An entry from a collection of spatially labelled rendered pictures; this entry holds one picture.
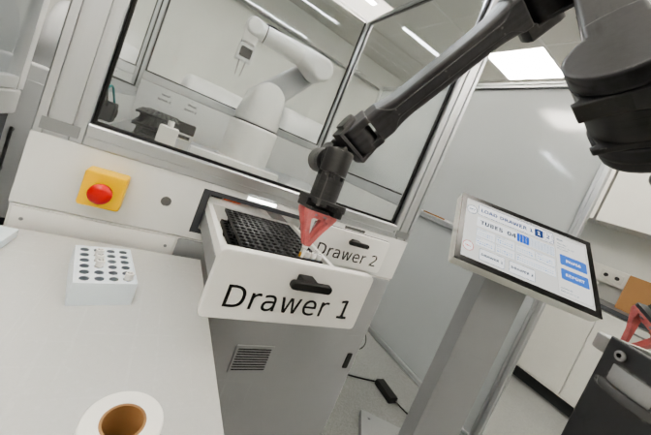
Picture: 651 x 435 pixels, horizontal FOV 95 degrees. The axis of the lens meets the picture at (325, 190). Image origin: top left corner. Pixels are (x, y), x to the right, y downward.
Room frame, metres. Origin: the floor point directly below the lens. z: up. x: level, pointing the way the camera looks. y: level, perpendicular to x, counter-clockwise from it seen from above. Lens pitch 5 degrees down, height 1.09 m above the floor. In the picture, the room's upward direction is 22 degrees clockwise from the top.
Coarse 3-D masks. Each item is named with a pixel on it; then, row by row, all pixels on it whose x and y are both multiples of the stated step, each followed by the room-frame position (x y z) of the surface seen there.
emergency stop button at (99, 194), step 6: (96, 186) 0.55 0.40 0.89; (102, 186) 0.55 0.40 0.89; (90, 192) 0.54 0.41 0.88; (96, 192) 0.55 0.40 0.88; (102, 192) 0.55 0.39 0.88; (108, 192) 0.56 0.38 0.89; (90, 198) 0.54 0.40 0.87; (96, 198) 0.55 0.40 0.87; (102, 198) 0.55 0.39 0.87; (108, 198) 0.56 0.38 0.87
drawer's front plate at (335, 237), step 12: (336, 228) 0.88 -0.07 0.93; (324, 240) 0.86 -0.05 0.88; (336, 240) 0.88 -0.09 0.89; (348, 240) 0.90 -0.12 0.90; (360, 240) 0.92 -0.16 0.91; (372, 240) 0.95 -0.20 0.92; (336, 252) 0.89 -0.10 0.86; (360, 252) 0.93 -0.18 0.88; (372, 252) 0.95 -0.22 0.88; (384, 252) 0.98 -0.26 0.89; (348, 264) 0.92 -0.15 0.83; (360, 264) 0.94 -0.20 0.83; (372, 264) 0.97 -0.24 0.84
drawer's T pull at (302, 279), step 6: (300, 276) 0.47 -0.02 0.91; (306, 276) 0.47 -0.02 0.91; (312, 276) 0.48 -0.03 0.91; (294, 282) 0.43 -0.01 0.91; (300, 282) 0.44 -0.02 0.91; (306, 282) 0.45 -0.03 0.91; (312, 282) 0.46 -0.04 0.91; (294, 288) 0.43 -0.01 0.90; (300, 288) 0.44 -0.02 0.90; (306, 288) 0.44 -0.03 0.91; (312, 288) 0.45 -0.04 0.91; (318, 288) 0.45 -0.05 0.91; (324, 288) 0.46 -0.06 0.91; (330, 288) 0.47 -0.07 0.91; (324, 294) 0.46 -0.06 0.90
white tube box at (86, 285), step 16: (80, 256) 0.47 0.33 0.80; (112, 256) 0.51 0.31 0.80; (128, 256) 0.53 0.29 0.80; (80, 272) 0.44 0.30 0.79; (96, 272) 0.45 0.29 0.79; (112, 272) 0.47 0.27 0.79; (80, 288) 0.41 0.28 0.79; (96, 288) 0.42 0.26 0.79; (112, 288) 0.44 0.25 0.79; (128, 288) 0.45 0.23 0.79; (80, 304) 0.42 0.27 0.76; (96, 304) 0.43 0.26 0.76; (112, 304) 0.44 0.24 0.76; (128, 304) 0.46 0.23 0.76
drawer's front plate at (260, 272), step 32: (224, 256) 0.41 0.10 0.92; (256, 256) 0.44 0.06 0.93; (224, 288) 0.42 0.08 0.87; (256, 288) 0.44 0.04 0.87; (288, 288) 0.47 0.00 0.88; (352, 288) 0.53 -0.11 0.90; (256, 320) 0.45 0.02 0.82; (288, 320) 0.48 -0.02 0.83; (320, 320) 0.51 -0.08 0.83; (352, 320) 0.55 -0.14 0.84
